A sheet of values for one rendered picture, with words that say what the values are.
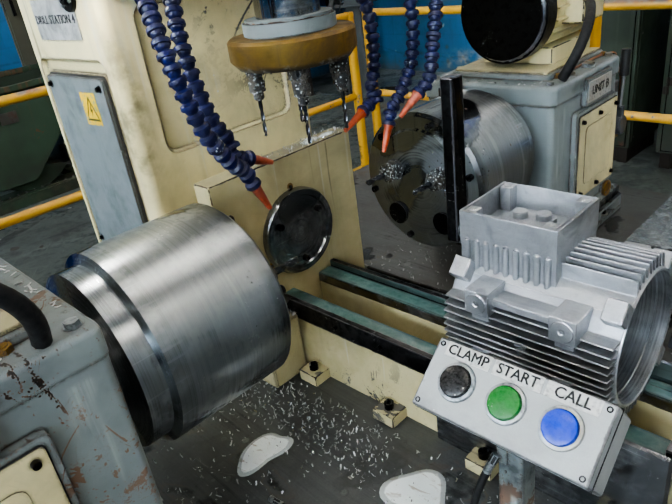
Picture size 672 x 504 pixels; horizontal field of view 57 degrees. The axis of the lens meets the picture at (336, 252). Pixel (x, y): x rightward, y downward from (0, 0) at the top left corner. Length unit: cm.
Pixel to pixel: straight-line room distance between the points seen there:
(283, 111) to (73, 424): 71
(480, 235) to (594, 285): 13
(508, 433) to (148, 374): 36
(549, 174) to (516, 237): 54
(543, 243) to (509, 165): 43
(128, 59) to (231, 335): 45
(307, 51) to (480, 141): 36
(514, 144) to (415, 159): 17
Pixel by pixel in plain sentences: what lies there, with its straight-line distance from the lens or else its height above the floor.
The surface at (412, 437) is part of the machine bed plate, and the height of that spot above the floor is 80.
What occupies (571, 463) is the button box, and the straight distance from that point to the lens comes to 54.
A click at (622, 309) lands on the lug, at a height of 109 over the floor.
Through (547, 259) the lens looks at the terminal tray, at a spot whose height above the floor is 111.
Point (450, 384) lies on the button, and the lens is 58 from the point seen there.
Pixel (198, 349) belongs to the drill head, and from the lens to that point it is 68.
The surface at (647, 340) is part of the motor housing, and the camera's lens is 83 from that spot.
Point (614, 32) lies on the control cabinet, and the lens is 403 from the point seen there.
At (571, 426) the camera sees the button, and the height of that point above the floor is 107.
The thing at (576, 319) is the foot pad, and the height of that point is 107.
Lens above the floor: 144
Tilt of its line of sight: 27 degrees down
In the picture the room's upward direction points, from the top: 8 degrees counter-clockwise
